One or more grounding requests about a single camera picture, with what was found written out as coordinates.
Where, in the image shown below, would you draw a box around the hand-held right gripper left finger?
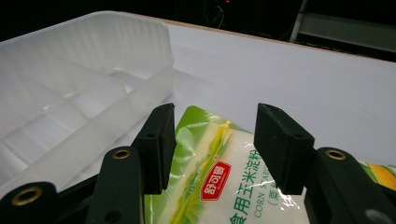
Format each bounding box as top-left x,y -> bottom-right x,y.
85,103 -> 177,224

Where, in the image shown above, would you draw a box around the grey metal stand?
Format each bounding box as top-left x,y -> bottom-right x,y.
289,0 -> 396,54

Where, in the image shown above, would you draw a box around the thin cables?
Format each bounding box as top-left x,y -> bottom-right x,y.
204,3 -> 227,30

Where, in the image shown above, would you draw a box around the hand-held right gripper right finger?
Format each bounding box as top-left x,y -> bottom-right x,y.
253,103 -> 396,224

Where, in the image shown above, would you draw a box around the translucent plastic storage bin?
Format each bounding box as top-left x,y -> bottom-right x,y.
0,10 -> 176,200

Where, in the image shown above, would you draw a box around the green and white starch packet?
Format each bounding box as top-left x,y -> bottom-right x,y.
143,105 -> 396,224

